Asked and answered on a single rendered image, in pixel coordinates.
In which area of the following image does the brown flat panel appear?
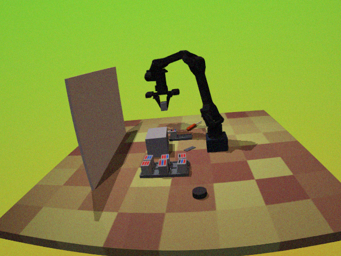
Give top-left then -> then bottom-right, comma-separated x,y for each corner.
64,67 -> 126,190

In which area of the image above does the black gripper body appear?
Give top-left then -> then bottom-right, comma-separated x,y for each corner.
145,81 -> 180,98

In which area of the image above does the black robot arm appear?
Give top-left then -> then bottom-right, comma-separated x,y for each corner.
144,50 -> 224,139

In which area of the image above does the black short cylinder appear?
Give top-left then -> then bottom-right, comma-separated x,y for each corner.
192,187 -> 207,199

